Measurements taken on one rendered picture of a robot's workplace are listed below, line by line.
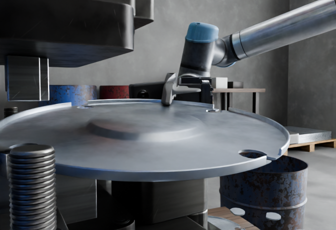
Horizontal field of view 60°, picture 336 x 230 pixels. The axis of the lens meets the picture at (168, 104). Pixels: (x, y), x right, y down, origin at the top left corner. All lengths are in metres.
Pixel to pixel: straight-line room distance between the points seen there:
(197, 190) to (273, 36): 0.53
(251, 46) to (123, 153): 0.60
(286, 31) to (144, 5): 0.53
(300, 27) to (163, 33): 3.50
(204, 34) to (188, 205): 0.47
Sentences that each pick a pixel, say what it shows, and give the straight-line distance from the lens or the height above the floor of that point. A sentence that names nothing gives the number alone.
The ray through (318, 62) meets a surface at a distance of 5.52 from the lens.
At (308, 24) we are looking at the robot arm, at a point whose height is 0.98.
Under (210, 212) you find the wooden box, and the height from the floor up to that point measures 0.35.
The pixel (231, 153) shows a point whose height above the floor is 0.78.
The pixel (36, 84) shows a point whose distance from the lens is 0.27.
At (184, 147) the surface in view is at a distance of 0.24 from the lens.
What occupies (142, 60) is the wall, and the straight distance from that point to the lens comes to 3.97.
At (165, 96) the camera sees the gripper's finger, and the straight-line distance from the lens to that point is 0.44.
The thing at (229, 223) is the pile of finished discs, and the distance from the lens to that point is 1.15.
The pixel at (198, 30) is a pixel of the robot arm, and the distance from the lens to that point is 0.70.
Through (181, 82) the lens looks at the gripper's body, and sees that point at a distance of 0.56.
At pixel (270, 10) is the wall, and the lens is 5.64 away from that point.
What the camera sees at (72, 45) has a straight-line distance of 0.20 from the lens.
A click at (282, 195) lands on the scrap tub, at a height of 0.38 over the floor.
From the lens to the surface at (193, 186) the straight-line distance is 0.31.
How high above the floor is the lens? 0.83
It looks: 3 degrees down
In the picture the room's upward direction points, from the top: straight up
